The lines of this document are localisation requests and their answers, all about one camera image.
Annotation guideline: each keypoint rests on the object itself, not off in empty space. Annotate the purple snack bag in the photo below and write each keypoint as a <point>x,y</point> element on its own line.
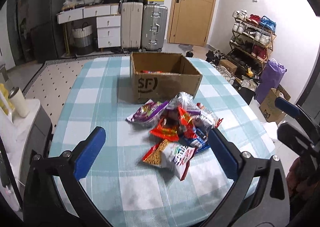
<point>148,115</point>

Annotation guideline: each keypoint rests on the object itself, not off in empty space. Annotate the white tumbler cup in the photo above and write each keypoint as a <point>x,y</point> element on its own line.
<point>17,99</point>

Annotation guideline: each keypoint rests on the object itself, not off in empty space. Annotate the silver aluminium suitcase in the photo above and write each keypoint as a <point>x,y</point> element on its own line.
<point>153,27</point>

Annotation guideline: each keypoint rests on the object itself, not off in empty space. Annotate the brown SF cardboard box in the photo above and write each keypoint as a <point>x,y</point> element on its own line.
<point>158,76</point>

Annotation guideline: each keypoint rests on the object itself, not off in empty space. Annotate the dark grey refrigerator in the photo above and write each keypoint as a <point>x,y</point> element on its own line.
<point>33,30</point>

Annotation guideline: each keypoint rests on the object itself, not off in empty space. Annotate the beige suitcase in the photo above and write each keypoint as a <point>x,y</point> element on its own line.
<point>131,25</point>

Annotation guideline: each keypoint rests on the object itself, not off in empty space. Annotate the cardboard box with cat face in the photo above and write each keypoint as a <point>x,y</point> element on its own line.
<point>270,112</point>

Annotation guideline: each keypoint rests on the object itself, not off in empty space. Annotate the blue white checkered tablecloth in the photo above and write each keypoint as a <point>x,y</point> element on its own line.
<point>125,190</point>

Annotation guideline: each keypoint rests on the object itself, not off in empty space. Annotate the small brown floor box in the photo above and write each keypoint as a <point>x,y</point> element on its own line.
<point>228,65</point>

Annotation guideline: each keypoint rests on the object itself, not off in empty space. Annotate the blue cookie bag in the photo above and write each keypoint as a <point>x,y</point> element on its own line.
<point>200,142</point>

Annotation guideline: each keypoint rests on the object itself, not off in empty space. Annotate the woven laundry basket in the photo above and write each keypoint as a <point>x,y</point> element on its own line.
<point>83,39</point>

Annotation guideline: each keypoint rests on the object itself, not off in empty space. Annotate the wooden door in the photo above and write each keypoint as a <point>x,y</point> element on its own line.
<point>190,21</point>

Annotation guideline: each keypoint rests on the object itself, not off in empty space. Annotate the wooden shoe rack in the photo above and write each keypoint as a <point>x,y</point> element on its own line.
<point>251,42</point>

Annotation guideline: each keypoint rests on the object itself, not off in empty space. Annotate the white drawer desk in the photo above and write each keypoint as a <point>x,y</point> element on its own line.
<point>108,23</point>

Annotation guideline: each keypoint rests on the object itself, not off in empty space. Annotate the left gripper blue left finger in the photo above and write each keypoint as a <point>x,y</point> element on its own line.
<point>53,194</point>

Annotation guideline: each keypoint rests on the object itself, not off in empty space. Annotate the red orange cookie bag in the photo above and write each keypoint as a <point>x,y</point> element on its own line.
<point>174,125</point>

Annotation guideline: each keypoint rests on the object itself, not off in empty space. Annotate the white red pretzel bag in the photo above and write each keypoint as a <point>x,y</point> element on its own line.
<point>171,155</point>

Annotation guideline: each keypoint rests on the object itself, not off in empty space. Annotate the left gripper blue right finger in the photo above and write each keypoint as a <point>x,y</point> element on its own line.
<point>258,196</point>

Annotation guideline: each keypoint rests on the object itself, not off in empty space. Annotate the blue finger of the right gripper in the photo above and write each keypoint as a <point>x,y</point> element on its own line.
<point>287,107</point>

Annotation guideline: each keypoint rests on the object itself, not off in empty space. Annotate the white side cabinet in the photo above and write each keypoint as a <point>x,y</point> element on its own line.
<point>21,139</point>

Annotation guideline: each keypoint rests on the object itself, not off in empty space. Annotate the silver white snack bag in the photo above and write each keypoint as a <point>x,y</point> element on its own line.
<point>185,101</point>

